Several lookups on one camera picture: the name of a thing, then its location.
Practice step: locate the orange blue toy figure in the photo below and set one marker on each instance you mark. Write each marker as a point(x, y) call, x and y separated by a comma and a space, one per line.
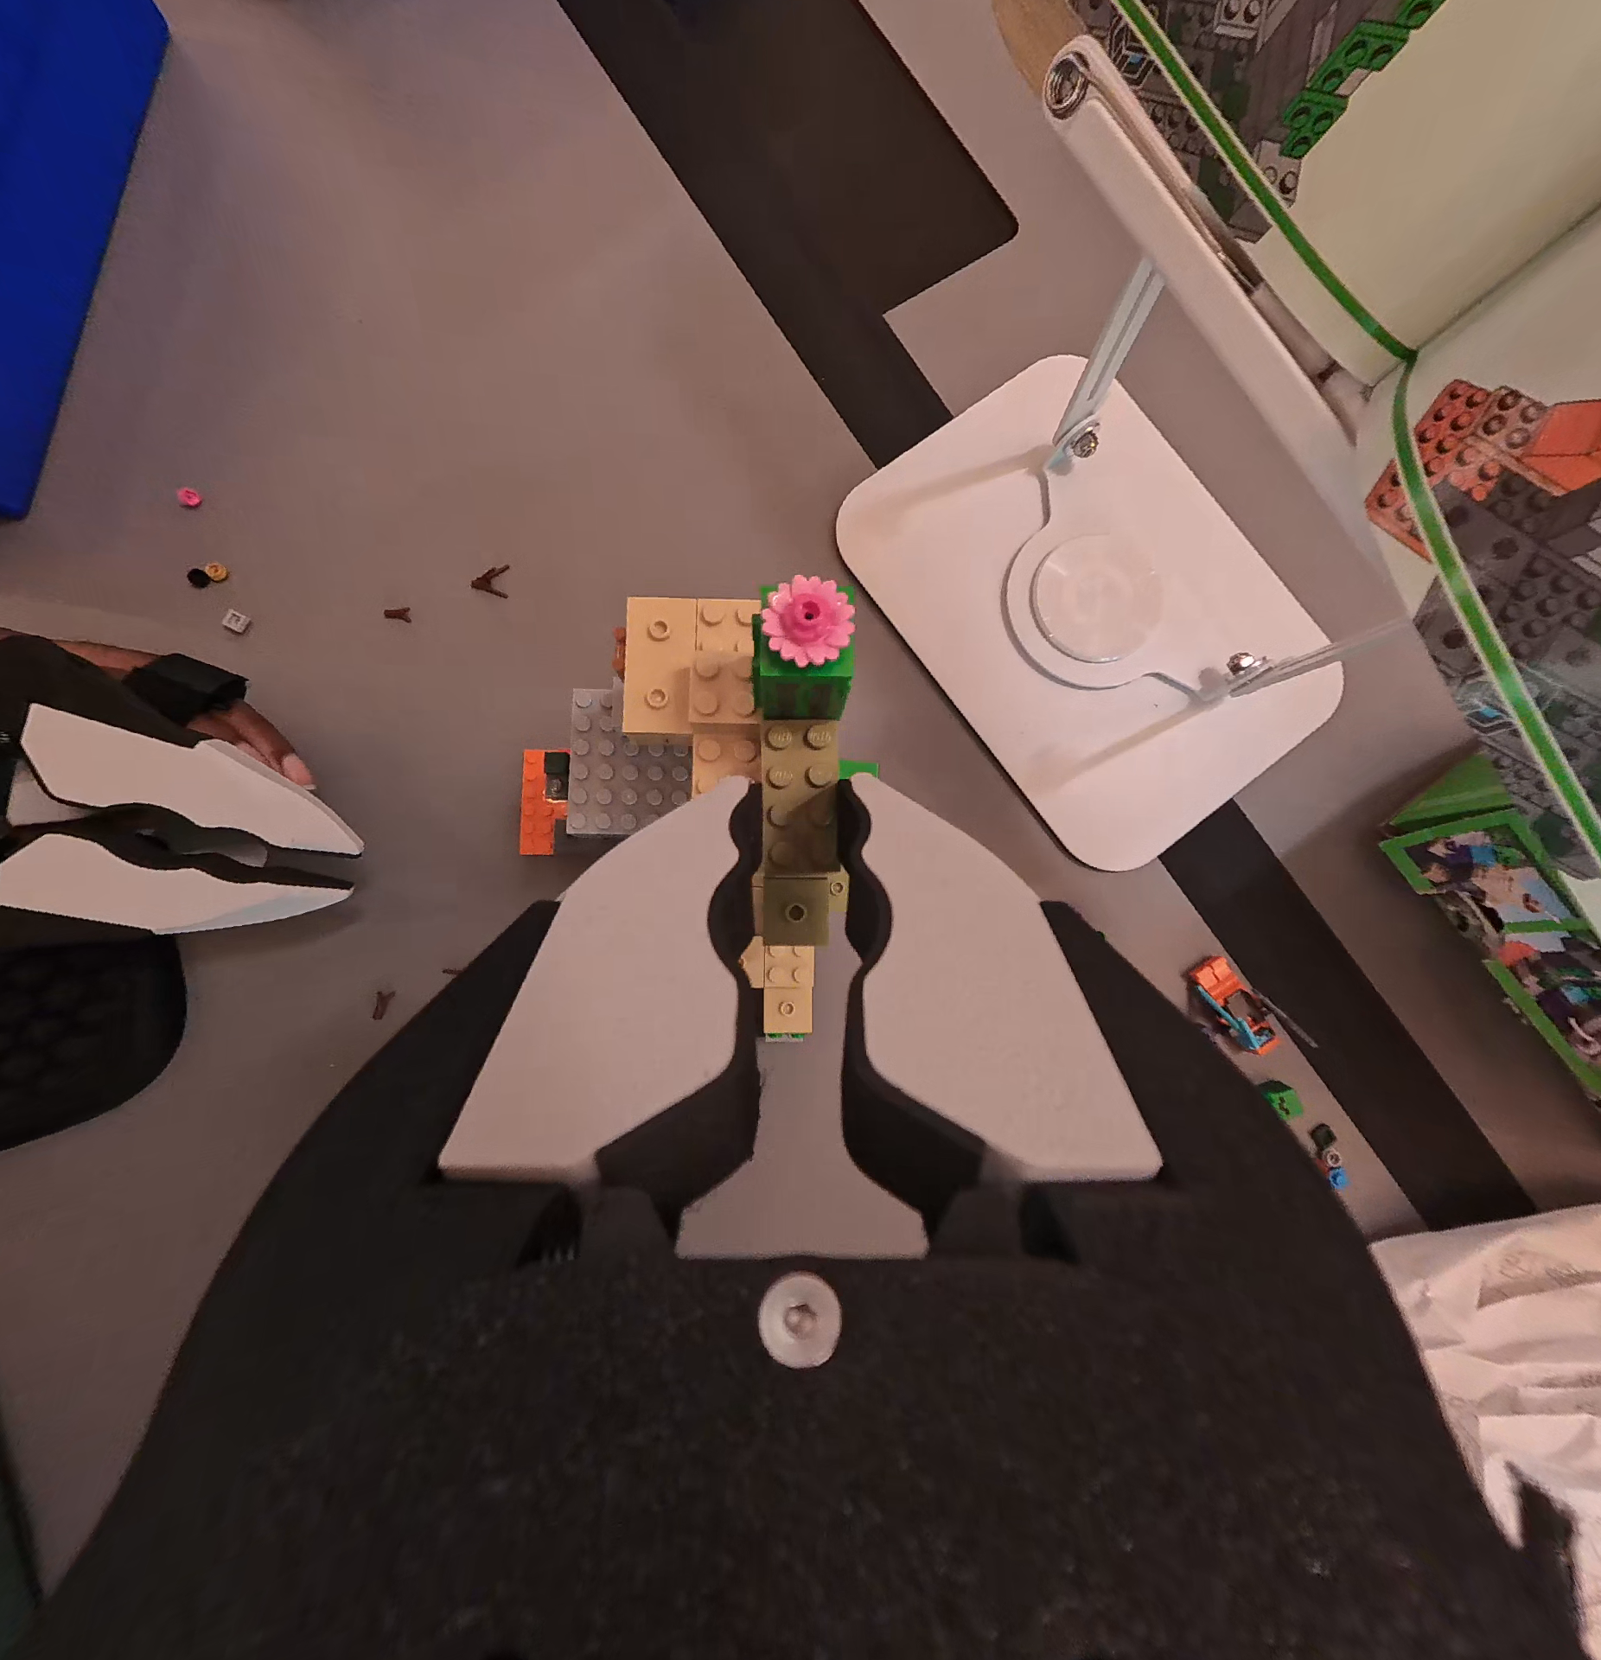
point(1231, 1007)

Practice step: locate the person's left hand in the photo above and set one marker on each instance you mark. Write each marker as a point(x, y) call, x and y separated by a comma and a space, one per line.
point(261, 752)

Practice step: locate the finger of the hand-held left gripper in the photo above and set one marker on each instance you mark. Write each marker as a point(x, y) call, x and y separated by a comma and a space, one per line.
point(165, 771)
point(115, 896)

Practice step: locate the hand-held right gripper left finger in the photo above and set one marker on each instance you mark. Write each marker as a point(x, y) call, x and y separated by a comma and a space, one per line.
point(593, 1011)

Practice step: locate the crumpled white paper bags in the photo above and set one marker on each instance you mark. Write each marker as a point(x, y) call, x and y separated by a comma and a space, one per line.
point(1527, 1362)

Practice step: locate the grey desk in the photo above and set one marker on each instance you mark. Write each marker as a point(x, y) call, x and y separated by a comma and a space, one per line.
point(426, 323)

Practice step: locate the blue plastic bin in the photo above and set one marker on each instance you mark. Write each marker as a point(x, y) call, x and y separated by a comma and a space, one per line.
point(49, 234)

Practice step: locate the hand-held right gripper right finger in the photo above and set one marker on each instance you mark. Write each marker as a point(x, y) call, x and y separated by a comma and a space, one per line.
point(1008, 1011)

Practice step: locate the multicoloured toy brick model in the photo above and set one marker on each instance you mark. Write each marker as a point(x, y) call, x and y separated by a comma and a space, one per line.
point(658, 649)

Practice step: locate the black textured pad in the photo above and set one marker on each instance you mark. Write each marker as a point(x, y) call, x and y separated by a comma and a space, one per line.
point(63, 1038)

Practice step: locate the green toy box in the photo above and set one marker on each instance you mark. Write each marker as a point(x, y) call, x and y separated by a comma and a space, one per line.
point(1499, 909)

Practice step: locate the small green brick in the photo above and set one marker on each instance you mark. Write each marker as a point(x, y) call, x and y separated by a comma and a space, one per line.
point(1281, 1098)

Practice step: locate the white stand base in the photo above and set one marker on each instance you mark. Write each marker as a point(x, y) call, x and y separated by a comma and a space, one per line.
point(956, 543)

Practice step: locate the small black yellow stud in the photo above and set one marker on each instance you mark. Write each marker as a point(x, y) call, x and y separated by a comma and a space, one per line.
point(213, 572)

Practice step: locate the open building instruction booklet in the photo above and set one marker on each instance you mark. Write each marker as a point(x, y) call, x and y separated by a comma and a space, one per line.
point(1463, 128)

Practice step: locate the small black blue piece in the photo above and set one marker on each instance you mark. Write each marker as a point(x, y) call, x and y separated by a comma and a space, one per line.
point(1330, 1154)

